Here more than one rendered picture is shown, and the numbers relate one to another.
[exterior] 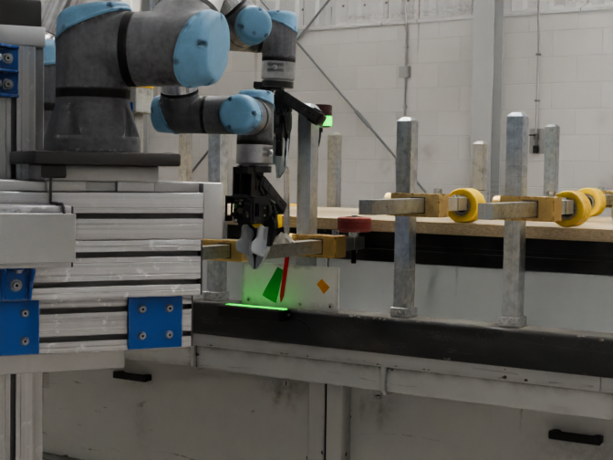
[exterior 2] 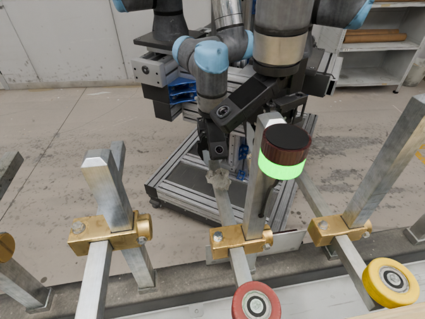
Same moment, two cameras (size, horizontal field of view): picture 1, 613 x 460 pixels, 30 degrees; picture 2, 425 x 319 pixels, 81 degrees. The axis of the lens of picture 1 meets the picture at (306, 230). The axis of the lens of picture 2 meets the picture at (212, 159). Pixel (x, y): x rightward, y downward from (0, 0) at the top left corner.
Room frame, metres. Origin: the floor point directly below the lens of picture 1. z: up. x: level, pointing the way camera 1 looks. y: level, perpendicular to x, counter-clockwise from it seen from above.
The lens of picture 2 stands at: (2.78, -0.26, 1.36)
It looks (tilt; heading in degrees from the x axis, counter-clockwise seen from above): 42 degrees down; 139
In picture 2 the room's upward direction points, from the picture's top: straight up
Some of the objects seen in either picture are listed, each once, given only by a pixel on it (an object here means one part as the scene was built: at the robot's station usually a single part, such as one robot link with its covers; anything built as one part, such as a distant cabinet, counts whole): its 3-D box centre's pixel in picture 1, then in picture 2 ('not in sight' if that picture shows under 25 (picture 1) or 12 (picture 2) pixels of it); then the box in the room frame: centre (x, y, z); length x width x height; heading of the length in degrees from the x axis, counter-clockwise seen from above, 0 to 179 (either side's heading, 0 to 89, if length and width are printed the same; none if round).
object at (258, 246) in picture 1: (257, 247); (206, 154); (2.34, 0.10, 0.86); 0.06 x 0.03 x 0.09; 149
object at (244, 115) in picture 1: (235, 115); (197, 54); (2.25, 0.14, 1.12); 0.11 x 0.11 x 0.08; 80
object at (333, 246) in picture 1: (316, 245); (241, 240); (2.60, -0.02, 0.85); 0.13 x 0.06 x 0.05; 59
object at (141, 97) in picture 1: (133, 100); not in sight; (2.87, 0.44, 1.18); 0.07 x 0.07 x 0.08; 59
